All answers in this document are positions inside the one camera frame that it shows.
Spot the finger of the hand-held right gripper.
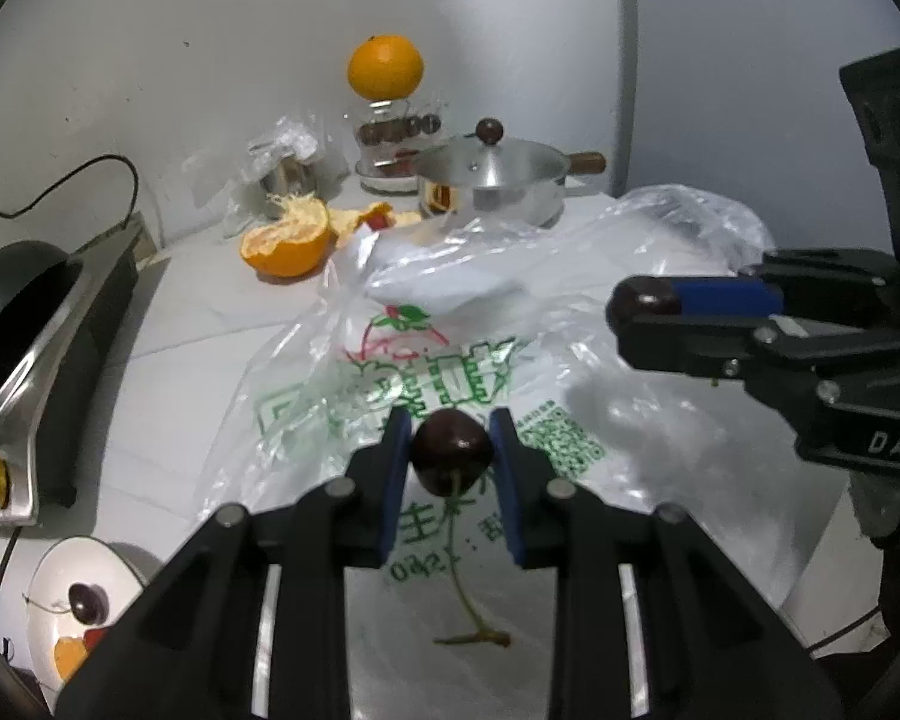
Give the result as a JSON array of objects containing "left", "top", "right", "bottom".
[
  {"left": 606, "top": 307, "right": 900, "bottom": 421},
  {"left": 675, "top": 247, "right": 900, "bottom": 331}
]

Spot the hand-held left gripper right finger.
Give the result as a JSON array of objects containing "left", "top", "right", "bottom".
[{"left": 487, "top": 406, "right": 848, "bottom": 720}]

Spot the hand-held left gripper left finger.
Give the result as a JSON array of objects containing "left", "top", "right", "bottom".
[{"left": 56, "top": 405, "right": 413, "bottom": 720}]

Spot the dark red cherry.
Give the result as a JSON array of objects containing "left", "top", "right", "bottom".
[
  {"left": 607, "top": 275, "right": 683, "bottom": 320},
  {"left": 67, "top": 583, "right": 110, "bottom": 625},
  {"left": 409, "top": 409, "right": 512, "bottom": 647}
]

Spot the clear printed plastic bag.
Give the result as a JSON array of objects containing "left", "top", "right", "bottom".
[{"left": 195, "top": 184, "right": 893, "bottom": 720}]

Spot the white round plate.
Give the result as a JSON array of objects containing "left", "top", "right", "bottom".
[{"left": 26, "top": 536, "right": 166, "bottom": 695}]

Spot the peeled orange segment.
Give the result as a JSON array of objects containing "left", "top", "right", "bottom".
[{"left": 52, "top": 636, "right": 91, "bottom": 683}]

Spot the grey door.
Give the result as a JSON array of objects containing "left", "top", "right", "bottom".
[{"left": 615, "top": 0, "right": 900, "bottom": 196}]

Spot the steel pot with lid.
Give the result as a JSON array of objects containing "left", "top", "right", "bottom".
[{"left": 412, "top": 118, "right": 608, "bottom": 230}]

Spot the half peeled orange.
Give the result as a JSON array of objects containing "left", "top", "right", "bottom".
[{"left": 240, "top": 195, "right": 335, "bottom": 278}]

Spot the orange peel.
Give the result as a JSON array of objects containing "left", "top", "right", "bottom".
[{"left": 328, "top": 201, "right": 425, "bottom": 241}]

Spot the glass jar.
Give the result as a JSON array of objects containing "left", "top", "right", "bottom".
[{"left": 345, "top": 97, "right": 451, "bottom": 196}]

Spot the steel induction cooker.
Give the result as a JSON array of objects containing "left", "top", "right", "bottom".
[{"left": 0, "top": 211, "right": 158, "bottom": 527}]

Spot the small crumpled plastic bag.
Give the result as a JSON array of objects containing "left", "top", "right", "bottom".
[{"left": 184, "top": 116, "right": 346, "bottom": 230}]

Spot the whole orange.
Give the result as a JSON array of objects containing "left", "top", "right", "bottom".
[{"left": 347, "top": 34, "right": 425, "bottom": 101}]

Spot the dark wok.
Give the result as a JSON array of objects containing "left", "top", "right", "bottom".
[{"left": 0, "top": 240, "right": 72, "bottom": 398}]

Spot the black cooker cable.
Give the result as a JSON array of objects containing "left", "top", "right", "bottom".
[{"left": 0, "top": 155, "right": 140, "bottom": 230}]

